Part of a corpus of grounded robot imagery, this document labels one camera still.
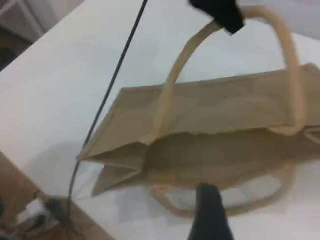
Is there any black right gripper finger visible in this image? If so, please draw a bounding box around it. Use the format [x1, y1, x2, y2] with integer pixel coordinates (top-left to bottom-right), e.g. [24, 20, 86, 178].
[187, 183, 235, 240]

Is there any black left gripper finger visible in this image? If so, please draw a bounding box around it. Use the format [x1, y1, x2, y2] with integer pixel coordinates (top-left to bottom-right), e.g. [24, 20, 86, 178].
[187, 0, 245, 35]

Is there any brown jute tote bag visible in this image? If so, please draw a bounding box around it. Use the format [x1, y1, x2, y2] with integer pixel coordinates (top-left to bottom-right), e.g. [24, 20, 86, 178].
[76, 4, 320, 221]

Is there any small white block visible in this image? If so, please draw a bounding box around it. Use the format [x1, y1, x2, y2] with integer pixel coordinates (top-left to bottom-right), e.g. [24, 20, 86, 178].
[24, 197, 48, 218]

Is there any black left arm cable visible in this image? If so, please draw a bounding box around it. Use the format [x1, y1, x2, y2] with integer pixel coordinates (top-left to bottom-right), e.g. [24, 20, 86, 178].
[67, 0, 150, 226]

